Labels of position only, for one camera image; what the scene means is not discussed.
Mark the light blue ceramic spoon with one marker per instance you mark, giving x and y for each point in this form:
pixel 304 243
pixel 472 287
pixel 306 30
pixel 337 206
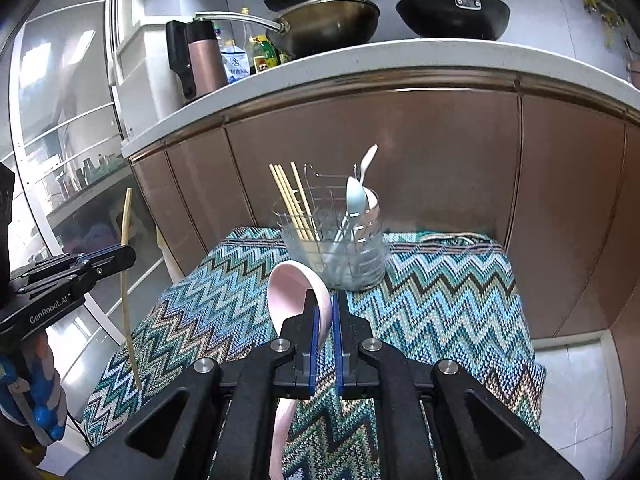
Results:
pixel 356 195

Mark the clear bottle gold cap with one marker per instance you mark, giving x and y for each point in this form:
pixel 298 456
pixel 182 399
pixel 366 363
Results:
pixel 246 25

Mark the pink ceramic spoon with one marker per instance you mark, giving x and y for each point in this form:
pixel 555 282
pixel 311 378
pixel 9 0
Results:
pixel 290 290

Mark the zigzag patterned cloth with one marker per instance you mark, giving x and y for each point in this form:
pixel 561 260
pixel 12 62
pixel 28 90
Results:
pixel 450 310

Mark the wooden chopstick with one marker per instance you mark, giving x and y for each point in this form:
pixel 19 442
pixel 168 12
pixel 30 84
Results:
pixel 282 195
pixel 296 199
pixel 302 192
pixel 129 330
pixel 290 197

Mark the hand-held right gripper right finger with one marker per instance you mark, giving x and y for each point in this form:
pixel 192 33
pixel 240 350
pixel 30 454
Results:
pixel 339 350

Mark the red yellow label bottle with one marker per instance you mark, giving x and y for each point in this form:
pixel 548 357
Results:
pixel 260 57

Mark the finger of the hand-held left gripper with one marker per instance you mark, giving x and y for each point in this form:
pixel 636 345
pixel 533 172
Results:
pixel 100 256
pixel 85 275

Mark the green oil bottle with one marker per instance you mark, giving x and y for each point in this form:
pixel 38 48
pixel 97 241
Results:
pixel 272 52

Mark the white ceramic spoon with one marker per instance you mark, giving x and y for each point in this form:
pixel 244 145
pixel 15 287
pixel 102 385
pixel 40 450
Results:
pixel 369 157

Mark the white blue salt bag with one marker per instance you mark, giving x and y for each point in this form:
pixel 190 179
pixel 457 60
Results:
pixel 236 65

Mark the brown kitchen cabinet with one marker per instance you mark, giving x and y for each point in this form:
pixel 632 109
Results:
pixel 450 160

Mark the glass sliding door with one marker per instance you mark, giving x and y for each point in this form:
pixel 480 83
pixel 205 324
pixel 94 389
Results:
pixel 60 110

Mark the white refrigerator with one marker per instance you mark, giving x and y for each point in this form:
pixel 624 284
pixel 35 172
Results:
pixel 145 60

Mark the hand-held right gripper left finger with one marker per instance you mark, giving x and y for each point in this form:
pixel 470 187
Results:
pixel 312 350

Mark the black wok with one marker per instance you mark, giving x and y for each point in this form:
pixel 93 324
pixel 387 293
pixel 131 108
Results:
pixel 440 20

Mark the person's left hand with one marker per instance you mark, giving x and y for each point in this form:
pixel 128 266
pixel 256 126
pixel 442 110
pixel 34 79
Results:
pixel 35 390

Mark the wall utensil rack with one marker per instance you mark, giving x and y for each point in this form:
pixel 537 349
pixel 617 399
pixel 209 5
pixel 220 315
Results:
pixel 607 15

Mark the rose gold electric kettle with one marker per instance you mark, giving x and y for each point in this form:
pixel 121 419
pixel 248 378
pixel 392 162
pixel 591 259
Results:
pixel 205 65

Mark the steel wok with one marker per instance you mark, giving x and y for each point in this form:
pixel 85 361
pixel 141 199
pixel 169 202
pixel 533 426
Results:
pixel 330 25

